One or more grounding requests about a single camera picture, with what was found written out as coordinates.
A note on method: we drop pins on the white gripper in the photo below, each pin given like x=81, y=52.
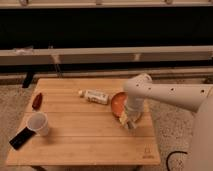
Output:
x=133, y=108

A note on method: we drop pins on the white sponge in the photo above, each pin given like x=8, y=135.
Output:
x=123, y=118

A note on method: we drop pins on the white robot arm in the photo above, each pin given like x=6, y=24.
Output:
x=197, y=98

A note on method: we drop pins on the orange ceramic bowl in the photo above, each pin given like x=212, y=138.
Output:
x=117, y=103

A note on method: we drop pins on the white plastic bottle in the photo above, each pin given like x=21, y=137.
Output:
x=94, y=96

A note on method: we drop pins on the wooden table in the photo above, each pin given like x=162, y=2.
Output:
x=83, y=133

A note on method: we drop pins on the dark red chili pepper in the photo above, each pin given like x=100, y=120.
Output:
x=37, y=101

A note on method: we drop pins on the white plastic cup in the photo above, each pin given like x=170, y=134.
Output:
x=38, y=122

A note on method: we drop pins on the black remote control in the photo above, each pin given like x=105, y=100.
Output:
x=21, y=138

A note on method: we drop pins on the white metal shelf rail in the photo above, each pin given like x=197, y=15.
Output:
x=30, y=56

